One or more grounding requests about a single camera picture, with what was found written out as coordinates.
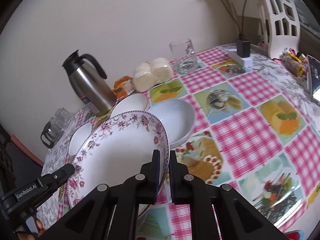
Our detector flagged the floral pattern plate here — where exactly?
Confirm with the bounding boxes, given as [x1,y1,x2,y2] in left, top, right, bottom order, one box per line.
[67,111,170,207]

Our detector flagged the white square bowl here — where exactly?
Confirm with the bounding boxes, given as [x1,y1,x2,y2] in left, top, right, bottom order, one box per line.
[68,123,92,156]

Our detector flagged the strawberry pattern bowl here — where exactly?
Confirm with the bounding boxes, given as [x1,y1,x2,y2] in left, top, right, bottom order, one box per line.
[110,93,149,118]

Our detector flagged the light blue round bowl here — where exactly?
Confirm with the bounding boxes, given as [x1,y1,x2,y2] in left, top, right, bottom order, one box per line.
[148,99,196,150]

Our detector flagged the person left hand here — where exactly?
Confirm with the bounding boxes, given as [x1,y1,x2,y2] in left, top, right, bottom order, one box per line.
[16,217,46,240]

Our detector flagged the grey floral white cloth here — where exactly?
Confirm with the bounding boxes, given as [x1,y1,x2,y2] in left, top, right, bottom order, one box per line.
[37,108,88,229]

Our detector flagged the pink checkered tablecloth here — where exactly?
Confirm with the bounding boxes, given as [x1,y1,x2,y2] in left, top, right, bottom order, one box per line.
[137,48,319,239]

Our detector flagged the clear drinking glass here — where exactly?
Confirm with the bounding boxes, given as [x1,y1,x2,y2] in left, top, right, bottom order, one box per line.
[55,107,72,129]

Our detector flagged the steel thermos jug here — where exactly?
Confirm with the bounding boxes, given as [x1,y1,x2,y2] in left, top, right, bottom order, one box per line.
[62,50,117,116]

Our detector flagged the orange snack packet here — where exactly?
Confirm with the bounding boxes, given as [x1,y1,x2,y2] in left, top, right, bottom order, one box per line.
[112,76,135,100]

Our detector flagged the bag of steamed buns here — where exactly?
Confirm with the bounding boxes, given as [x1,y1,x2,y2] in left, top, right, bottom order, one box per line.
[133,57,174,92]

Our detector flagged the white power strip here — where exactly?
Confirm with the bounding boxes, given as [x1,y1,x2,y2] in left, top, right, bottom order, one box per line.
[227,50,253,68]

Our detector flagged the colourful candy roll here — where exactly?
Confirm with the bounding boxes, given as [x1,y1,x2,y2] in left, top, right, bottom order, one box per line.
[280,48,308,77]

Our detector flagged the black power adapter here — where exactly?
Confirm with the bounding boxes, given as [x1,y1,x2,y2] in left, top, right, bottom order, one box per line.
[236,38,251,58]

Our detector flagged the smartphone on table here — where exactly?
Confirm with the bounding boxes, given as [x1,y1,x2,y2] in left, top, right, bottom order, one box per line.
[307,55,319,101]

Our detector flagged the white plastic chair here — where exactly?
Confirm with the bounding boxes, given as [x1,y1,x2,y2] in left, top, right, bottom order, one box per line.
[262,0,300,59]

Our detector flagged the glass teapot black handle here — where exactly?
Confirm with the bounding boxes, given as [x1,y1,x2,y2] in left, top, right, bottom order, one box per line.
[40,121,63,148]

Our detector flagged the glass mug with handle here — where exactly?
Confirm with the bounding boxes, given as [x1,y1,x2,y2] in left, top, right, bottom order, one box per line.
[169,38,198,74]

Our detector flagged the black charger cable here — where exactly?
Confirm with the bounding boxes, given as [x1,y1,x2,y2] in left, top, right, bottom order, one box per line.
[217,0,251,40]

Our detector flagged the white wall shelf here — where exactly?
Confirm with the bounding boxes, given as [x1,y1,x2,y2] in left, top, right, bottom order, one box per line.
[227,0,266,46]

